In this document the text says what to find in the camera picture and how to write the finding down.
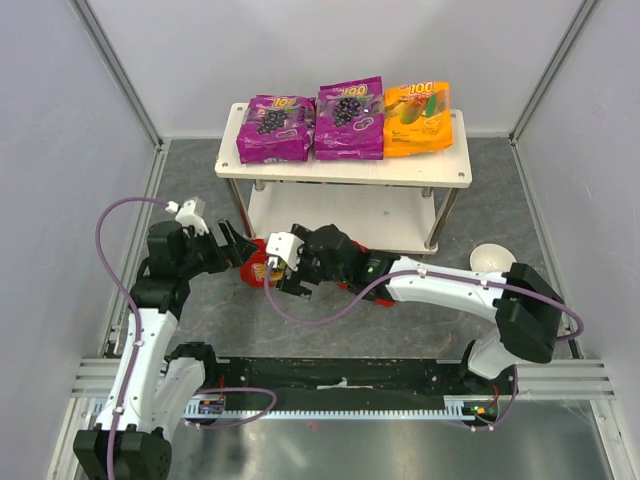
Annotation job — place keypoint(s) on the orange candy bag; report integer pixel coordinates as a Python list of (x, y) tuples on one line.
[(417, 119)]

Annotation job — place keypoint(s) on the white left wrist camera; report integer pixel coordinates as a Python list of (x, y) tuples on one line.
[(189, 214)]

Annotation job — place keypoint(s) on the white slotted cable duct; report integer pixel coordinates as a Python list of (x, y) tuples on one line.
[(198, 410)]

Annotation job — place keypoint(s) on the white ceramic bowl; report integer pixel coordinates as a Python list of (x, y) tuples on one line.
[(490, 257)]

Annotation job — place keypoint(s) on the aluminium corner frame left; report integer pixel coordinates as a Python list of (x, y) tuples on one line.
[(101, 41)]

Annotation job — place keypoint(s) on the red candy bag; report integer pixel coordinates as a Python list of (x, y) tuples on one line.
[(253, 272), (372, 265)]

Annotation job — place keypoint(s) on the aluminium corner frame right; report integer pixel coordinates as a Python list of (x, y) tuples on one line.
[(568, 41)]

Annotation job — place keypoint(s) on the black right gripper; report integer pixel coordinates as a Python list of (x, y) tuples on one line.
[(298, 262)]

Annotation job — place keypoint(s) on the purple candy bag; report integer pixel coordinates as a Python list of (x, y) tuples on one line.
[(350, 121), (277, 129)]

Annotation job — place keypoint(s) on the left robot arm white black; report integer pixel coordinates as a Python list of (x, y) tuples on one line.
[(132, 436)]

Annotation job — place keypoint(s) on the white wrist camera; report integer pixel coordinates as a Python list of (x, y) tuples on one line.
[(283, 251), (189, 214)]

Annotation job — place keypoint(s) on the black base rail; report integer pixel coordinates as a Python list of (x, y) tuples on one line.
[(406, 375)]

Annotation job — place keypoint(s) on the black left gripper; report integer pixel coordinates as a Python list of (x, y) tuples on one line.
[(216, 245)]

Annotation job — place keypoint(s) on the white two-tier wooden shelf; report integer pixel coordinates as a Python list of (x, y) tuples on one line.
[(398, 204)]

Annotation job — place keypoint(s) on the aluminium corner frame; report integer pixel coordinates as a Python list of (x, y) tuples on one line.
[(101, 41), (568, 41)]

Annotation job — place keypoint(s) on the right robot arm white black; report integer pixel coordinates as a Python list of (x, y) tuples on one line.
[(524, 309)]

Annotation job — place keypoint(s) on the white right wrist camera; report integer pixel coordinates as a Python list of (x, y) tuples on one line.
[(283, 251)]

